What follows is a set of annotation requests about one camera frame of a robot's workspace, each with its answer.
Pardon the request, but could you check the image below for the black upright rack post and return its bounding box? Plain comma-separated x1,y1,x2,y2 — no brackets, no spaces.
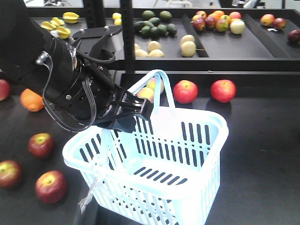
120,0,135,72

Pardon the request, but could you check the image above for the dark red apple front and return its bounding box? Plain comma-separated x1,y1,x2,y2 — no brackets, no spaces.
35,170,68,204

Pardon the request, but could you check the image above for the yellow starfruit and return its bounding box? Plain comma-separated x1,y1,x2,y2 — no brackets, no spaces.
63,12,80,24

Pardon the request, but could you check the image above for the pale yellow peach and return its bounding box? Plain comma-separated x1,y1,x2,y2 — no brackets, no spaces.
136,87,154,103

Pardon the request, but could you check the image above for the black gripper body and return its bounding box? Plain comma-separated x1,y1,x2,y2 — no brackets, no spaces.
70,65,153,133

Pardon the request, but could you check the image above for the light blue plastic basket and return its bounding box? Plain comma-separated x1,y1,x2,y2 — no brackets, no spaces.
62,69,229,225

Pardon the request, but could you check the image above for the dark red apple edge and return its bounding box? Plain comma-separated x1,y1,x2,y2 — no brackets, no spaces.
0,160,23,189

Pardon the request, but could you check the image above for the dark red apple rear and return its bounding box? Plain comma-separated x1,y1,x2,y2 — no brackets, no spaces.
28,133,54,159

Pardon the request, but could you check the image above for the dark red apple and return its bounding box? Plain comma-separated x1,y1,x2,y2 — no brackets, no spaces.
35,170,68,204
28,133,54,159

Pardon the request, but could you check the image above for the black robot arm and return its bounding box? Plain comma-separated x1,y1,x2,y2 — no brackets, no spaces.
0,0,153,133

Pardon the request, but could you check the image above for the red apple right of basket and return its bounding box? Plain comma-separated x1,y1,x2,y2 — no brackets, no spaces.
210,80,237,103

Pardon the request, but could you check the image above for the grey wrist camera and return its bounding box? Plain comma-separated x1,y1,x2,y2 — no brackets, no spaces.
72,25,124,59

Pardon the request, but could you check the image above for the red apple behind basket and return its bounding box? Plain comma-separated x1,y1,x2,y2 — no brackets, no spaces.
173,80,199,104

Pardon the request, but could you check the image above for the orange near pepper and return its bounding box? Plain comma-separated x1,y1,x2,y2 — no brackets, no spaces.
20,89,44,112

